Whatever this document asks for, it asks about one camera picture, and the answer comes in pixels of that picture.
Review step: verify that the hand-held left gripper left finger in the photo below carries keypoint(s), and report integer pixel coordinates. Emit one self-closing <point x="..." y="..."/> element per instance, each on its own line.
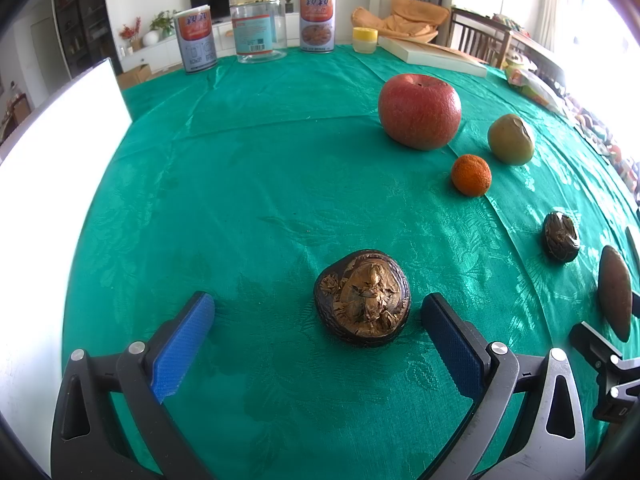
<point x="182" y="342"/>

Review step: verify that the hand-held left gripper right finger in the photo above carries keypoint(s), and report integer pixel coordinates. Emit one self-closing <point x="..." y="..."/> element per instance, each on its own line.
<point x="452" y="347"/>

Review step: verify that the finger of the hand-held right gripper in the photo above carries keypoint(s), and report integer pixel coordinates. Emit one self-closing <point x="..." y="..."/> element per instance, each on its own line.
<point x="617" y="402"/>
<point x="592" y="342"/>

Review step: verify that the large brown sweet potato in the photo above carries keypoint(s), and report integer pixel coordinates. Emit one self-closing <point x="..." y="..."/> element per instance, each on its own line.
<point x="616" y="292"/>

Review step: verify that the orange tangerine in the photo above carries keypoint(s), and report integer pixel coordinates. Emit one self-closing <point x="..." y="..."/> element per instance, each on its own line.
<point x="471" y="175"/>

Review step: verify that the red apple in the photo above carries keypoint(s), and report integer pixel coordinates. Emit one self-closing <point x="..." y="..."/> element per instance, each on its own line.
<point x="419" y="111"/>

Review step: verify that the green tablecloth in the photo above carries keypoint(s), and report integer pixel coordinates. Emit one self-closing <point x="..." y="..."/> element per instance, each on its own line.
<point x="275" y="185"/>

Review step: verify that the row of small toys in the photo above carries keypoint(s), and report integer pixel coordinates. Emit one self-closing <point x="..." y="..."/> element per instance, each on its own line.
<point x="605" y="145"/>

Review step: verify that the white foam box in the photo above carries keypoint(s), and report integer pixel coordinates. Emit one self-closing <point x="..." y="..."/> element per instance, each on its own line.
<point x="50" y="160"/>

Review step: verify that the crumpled plastic bag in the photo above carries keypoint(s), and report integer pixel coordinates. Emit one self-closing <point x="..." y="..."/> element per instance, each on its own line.
<point x="535" y="90"/>

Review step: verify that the cardboard box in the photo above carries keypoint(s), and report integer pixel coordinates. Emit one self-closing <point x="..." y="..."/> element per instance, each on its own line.
<point x="135" y="75"/>

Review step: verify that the cream hardcover book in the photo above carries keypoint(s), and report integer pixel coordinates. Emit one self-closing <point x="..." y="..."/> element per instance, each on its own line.
<point x="435" y="55"/>

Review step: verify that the red label tin can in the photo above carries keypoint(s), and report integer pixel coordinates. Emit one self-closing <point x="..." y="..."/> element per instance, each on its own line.
<point x="197" y="40"/>

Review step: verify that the white round vase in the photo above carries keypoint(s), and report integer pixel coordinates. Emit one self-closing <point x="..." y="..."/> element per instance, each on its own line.
<point x="151" y="38"/>

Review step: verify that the white tv cabinet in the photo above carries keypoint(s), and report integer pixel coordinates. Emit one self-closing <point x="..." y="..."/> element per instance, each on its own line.
<point x="223" y="35"/>

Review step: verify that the dark wooden chair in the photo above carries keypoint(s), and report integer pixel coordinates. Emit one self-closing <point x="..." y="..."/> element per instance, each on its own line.
<point x="480" y="35"/>

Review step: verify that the red flower bouquet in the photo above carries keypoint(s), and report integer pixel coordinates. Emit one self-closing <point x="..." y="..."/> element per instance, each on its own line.
<point x="131" y="32"/>

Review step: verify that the yellow lid jar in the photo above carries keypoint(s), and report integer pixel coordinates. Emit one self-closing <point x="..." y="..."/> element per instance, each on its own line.
<point x="365" y="40"/>

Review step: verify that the bushy potted plant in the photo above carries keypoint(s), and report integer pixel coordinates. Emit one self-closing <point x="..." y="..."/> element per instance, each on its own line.
<point x="162" y="22"/>

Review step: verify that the clear jar with gold lid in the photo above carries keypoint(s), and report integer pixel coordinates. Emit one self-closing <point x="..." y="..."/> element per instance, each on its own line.
<point x="257" y="25"/>

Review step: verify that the orange lounge chair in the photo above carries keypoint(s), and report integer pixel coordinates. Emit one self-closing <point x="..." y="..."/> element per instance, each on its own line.
<point x="405" y="20"/>

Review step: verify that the dark display cabinet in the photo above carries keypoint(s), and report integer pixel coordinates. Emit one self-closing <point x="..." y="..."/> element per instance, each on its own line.
<point x="82" y="10"/>

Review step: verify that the tin can with food picture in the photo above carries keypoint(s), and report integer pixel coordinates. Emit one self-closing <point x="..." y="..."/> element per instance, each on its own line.
<point x="316" y="20"/>

